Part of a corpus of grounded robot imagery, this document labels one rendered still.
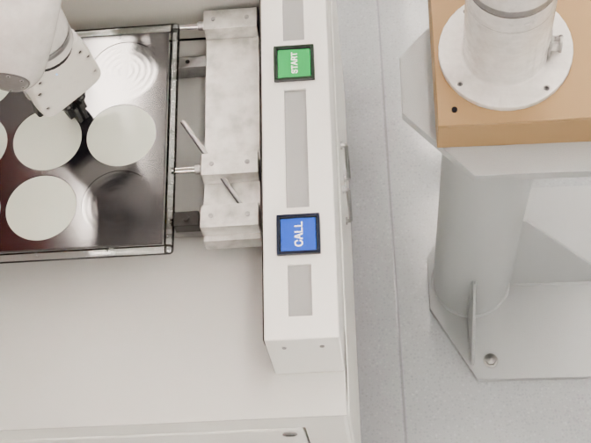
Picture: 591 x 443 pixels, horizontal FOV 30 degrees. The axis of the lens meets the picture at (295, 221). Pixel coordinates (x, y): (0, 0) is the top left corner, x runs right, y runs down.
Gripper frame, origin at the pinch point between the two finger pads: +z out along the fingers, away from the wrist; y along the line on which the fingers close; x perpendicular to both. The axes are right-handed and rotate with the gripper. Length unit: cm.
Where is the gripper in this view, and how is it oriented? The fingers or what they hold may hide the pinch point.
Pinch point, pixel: (75, 106)
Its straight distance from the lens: 161.5
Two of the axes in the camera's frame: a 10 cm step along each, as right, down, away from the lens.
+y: 7.3, -6.4, 2.3
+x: -6.8, -6.4, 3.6
